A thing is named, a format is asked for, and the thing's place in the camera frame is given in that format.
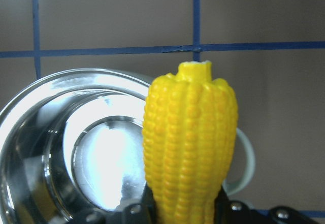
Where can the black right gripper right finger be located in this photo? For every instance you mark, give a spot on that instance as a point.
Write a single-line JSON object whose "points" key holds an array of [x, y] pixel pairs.
{"points": [[236, 212]]}

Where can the pale green cooking pot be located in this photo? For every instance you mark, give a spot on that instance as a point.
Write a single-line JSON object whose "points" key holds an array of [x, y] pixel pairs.
{"points": [[72, 131]]}

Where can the yellow plastic corn cob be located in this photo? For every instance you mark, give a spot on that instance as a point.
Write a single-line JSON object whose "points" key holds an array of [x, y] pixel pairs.
{"points": [[189, 132]]}

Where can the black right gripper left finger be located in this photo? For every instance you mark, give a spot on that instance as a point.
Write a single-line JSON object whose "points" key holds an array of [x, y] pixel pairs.
{"points": [[122, 203]]}

